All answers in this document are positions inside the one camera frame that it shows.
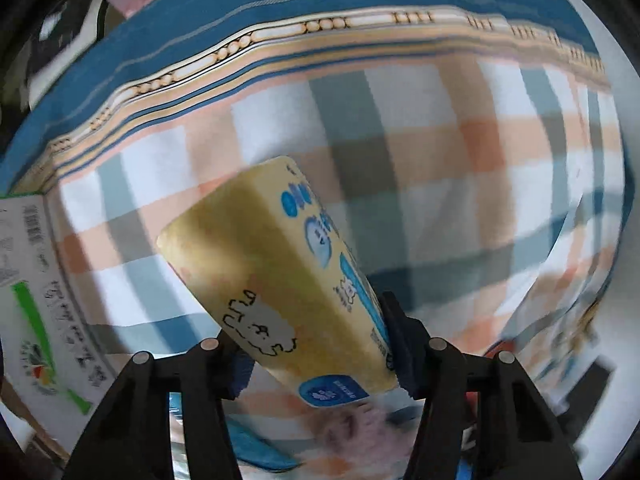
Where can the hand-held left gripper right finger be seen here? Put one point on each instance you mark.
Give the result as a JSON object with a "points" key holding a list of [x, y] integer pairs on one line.
{"points": [[404, 340]]}

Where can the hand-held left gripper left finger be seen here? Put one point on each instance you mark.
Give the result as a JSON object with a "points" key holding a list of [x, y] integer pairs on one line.
{"points": [[235, 367]]}

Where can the yellow tissue pack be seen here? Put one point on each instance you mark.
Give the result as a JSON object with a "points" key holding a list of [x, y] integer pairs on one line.
{"points": [[280, 280]]}

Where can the white cardboard box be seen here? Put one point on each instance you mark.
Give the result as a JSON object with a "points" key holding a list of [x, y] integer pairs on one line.
{"points": [[35, 305]]}

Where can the plaid blanket with blue border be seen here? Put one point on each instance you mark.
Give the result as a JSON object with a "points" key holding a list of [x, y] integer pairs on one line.
{"points": [[380, 125]]}

